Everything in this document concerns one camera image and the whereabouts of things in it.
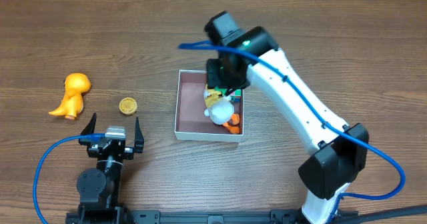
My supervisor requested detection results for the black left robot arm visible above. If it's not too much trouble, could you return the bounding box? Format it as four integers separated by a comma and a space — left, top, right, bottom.
65, 114, 145, 224

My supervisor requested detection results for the yellow round disc toy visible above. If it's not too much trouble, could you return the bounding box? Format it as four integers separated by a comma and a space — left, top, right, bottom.
119, 97, 137, 115

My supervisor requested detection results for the multicoloured puzzle cube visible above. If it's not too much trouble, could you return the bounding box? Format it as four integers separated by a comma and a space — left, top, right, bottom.
230, 89, 242, 103

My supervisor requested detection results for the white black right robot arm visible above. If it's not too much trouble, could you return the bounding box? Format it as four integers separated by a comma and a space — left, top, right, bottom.
204, 11, 369, 223

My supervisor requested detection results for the green round disc toy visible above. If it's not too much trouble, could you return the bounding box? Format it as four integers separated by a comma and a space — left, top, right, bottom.
214, 87, 227, 97

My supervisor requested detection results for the orange toy dinosaur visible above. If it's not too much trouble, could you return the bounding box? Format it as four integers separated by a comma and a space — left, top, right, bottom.
49, 73, 91, 120

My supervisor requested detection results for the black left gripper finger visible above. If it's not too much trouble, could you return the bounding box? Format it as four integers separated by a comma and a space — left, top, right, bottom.
81, 113, 97, 135
134, 117, 145, 153

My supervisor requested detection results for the white plush duck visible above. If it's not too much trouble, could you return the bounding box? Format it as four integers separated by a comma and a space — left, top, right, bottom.
203, 85, 240, 135

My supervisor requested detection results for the white box pink interior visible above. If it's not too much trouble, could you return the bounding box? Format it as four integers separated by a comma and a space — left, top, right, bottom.
174, 70, 245, 143

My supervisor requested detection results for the black thick cable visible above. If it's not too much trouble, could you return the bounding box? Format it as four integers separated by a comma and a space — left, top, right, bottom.
346, 204, 427, 224

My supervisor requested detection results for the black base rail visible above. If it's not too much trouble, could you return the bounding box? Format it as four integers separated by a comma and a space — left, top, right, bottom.
65, 209, 360, 224

